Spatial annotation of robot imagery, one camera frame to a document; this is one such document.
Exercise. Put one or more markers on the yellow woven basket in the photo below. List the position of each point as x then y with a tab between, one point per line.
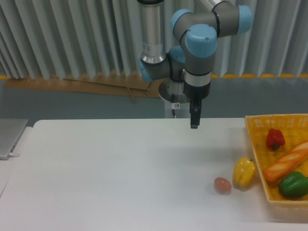
294	128

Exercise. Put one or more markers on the yellow bell pepper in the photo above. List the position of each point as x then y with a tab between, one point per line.
244	172

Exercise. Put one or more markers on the orange baguette bread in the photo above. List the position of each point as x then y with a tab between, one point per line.
287	163

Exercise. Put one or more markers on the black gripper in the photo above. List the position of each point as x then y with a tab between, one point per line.
196	94

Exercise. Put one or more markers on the brown cardboard sheet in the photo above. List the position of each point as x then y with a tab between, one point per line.
133	86

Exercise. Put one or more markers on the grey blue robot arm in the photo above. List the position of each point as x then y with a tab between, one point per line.
191	62

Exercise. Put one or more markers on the red bell pepper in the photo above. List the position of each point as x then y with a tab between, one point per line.
275	139

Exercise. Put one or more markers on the brown egg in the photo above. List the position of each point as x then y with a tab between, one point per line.
222	185

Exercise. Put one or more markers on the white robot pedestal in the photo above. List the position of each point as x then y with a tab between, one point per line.
176	104

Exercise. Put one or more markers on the green bell pepper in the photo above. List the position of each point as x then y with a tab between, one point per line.
294	185

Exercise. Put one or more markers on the silver laptop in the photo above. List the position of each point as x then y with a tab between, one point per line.
11	131

